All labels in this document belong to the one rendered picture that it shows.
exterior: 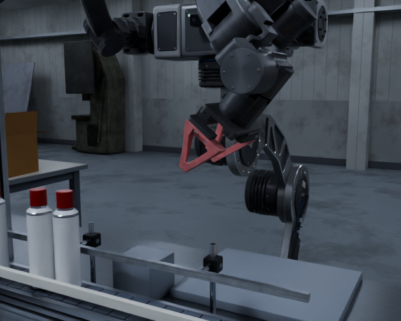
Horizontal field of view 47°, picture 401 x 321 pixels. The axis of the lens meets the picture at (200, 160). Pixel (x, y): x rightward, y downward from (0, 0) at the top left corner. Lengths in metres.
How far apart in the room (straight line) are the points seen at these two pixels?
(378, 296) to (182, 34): 0.85
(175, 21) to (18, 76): 10.35
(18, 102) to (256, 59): 10.93
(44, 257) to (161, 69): 8.57
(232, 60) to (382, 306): 0.69
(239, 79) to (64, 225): 0.51
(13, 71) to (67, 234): 10.93
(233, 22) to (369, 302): 0.69
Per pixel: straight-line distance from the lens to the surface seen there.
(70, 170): 3.11
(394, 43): 7.98
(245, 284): 0.81
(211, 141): 0.63
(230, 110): 0.66
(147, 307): 0.83
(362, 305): 1.08
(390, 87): 7.95
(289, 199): 1.69
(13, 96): 11.60
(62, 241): 0.95
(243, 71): 0.57
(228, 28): 0.66
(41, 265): 1.01
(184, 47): 1.36
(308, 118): 8.20
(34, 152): 2.99
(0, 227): 1.10
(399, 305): 1.11
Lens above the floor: 1.28
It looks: 9 degrees down
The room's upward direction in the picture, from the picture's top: straight up
